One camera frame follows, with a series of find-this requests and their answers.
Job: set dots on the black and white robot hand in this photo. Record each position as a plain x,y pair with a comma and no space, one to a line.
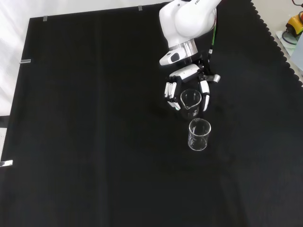
187,73

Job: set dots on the clear glass beaker with scale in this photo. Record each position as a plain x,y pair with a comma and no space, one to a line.
187,104

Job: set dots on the black table cloth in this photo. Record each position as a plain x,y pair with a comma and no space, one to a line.
94,118

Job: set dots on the pale board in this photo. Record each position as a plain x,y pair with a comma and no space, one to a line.
297,56

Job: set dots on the yellow stop button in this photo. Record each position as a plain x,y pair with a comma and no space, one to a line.
294,22

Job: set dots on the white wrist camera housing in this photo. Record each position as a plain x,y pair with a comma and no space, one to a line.
168,59

